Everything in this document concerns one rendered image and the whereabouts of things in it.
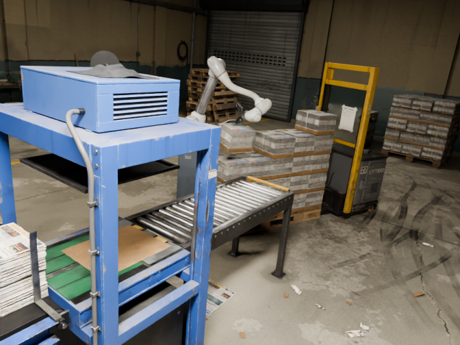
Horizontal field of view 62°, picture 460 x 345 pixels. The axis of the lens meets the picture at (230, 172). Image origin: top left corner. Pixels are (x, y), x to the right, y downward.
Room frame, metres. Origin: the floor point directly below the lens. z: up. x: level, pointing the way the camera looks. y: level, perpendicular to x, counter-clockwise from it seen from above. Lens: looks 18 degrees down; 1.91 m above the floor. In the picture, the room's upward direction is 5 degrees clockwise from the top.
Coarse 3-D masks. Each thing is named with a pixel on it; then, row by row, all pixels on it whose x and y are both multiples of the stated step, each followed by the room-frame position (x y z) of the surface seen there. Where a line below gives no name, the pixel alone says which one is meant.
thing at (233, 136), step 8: (224, 128) 3.66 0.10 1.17; (232, 128) 3.60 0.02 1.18; (240, 128) 3.66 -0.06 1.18; (248, 128) 3.73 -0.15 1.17; (224, 136) 3.64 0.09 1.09; (232, 136) 3.54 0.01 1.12; (240, 136) 3.61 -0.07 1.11; (248, 136) 3.66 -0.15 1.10; (224, 144) 3.62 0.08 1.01; (232, 144) 3.57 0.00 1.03; (240, 144) 3.63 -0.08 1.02; (248, 144) 3.69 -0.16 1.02
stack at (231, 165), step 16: (224, 160) 3.70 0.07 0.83; (240, 160) 3.75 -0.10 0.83; (256, 160) 3.80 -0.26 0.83; (272, 160) 3.89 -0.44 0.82; (288, 160) 4.02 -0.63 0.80; (304, 160) 4.15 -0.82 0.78; (224, 176) 3.60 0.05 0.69; (240, 176) 3.66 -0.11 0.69; (256, 176) 3.78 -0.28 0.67; (304, 176) 4.17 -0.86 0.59
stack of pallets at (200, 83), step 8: (192, 72) 10.53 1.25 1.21; (200, 72) 10.37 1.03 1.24; (208, 72) 10.21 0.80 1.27; (232, 72) 10.78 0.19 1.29; (192, 80) 10.37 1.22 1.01; (200, 80) 10.30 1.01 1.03; (232, 80) 11.01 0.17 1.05; (192, 88) 10.52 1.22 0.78; (200, 88) 10.26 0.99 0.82; (216, 88) 10.27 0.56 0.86; (224, 88) 10.57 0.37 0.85; (192, 96) 10.49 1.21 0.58; (200, 96) 10.28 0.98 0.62; (216, 104) 10.30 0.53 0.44; (208, 112) 10.09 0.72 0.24; (208, 120) 10.12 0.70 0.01
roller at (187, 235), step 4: (144, 216) 2.32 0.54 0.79; (148, 216) 2.31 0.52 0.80; (152, 216) 2.31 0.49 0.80; (152, 220) 2.27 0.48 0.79; (156, 220) 2.26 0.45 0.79; (160, 220) 2.26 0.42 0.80; (156, 224) 2.25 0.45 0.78; (160, 224) 2.23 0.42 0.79; (164, 224) 2.22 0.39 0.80; (168, 224) 2.22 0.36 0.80; (168, 228) 2.19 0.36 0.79; (172, 228) 2.18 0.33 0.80; (176, 228) 2.17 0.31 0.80; (176, 232) 2.15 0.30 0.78; (180, 232) 2.13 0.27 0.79; (184, 232) 2.13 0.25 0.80; (184, 236) 2.10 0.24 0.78; (188, 236) 2.09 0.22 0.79
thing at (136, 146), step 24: (0, 120) 1.70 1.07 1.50; (24, 120) 1.57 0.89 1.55; (48, 120) 1.61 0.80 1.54; (192, 120) 1.89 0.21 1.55; (48, 144) 1.46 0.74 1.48; (72, 144) 1.36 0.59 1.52; (120, 144) 1.33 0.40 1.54; (144, 144) 1.42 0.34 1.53; (168, 144) 1.53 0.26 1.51; (192, 144) 1.65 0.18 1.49; (120, 168) 1.33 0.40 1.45
